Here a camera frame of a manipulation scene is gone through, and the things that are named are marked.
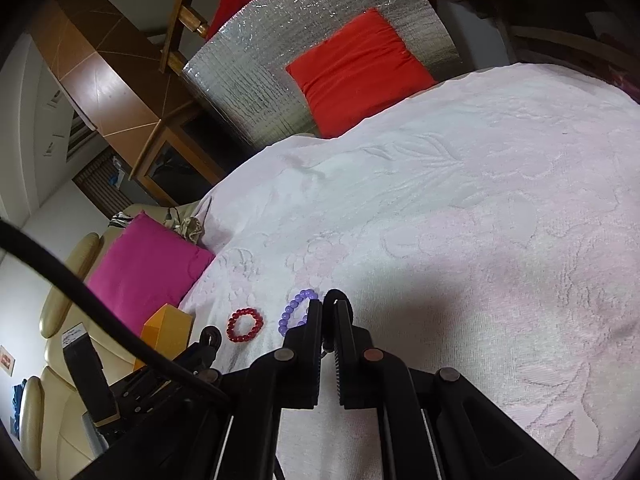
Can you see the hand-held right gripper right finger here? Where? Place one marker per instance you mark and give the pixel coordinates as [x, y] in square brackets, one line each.
[342, 355]

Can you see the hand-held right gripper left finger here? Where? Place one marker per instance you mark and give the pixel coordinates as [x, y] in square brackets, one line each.
[312, 350]

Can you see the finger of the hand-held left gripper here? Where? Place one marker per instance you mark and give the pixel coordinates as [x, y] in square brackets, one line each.
[205, 345]

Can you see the orange cardboard box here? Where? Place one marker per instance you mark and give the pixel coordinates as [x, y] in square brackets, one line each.
[165, 332]

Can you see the beige leather sofa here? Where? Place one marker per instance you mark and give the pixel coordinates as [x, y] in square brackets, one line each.
[55, 310]

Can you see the pink pillow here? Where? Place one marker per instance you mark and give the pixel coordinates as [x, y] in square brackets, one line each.
[145, 265]

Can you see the beige floral cloth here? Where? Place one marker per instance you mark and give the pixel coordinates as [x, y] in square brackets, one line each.
[190, 230]

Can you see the striped cloth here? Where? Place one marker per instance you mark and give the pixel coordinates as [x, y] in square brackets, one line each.
[120, 221]

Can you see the white embossed blanket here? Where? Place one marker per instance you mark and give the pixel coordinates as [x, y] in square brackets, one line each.
[475, 260]

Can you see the wooden cabinet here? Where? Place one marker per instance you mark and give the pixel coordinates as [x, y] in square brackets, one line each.
[170, 160]

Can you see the dark slatted door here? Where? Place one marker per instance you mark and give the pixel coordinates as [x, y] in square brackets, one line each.
[100, 185]

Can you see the silver insulation panel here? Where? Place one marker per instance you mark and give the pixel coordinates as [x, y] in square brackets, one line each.
[250, 70]

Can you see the red pillow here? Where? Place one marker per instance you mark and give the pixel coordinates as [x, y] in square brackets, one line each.
[355, 70]

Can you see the wooden stair railing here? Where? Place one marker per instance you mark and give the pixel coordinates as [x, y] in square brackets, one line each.
[187, 15]

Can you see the small wall picture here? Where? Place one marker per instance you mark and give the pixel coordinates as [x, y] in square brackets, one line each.
[6, 360]

